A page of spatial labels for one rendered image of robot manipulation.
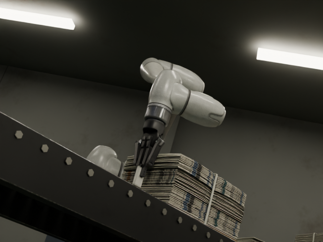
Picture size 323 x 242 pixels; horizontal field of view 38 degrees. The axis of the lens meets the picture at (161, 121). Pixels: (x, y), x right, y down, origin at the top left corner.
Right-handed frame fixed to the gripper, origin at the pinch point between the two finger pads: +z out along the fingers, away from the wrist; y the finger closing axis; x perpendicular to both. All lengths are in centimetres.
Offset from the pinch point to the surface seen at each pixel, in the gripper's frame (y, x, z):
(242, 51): 139, -199, -218
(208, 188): -13.8, -20.0, -3.8
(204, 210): -13.6, -20.5, 3.6
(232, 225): -14.5, -36.6, 3.6
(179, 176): -13.2, -5.2, -2.2
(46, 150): -30, 52, 16
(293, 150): 151, -343, -178
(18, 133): -30, 59, 15
